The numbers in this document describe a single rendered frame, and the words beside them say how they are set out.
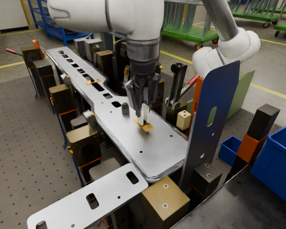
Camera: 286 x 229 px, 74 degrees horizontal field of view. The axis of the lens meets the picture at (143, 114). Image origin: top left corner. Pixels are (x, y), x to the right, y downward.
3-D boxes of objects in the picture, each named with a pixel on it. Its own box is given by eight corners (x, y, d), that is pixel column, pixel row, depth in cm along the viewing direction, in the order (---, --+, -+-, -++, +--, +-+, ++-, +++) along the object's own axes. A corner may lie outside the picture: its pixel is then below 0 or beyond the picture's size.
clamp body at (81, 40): (82, 82, 166) (72, 39, 145) (95, 79, 172) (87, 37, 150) (85, 86, 161) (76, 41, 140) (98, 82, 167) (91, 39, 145)
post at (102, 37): (105, 81, 168) (98, 27, 141) (113, 78, 171) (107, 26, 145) (109, 84, 163) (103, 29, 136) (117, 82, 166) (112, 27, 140)
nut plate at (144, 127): (132, 119, 71) (132, 116, 70) (140, 116, 73) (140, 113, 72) (145, 131, 65) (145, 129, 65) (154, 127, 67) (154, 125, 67)
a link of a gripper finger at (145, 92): (140, 73, 60) (144, 72, 60) (143, 102, 67) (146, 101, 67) (147, 78, 57) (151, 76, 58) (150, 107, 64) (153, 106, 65)
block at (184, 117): (169, 175, 90) (177, 112, 68) (175, 171, 91) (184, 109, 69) (174, 181, 87) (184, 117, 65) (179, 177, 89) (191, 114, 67)
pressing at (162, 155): (39, 52, 143) (39, 49, 142) (69, 46, 154) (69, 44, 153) (150, 188, 53) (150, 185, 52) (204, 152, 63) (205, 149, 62)
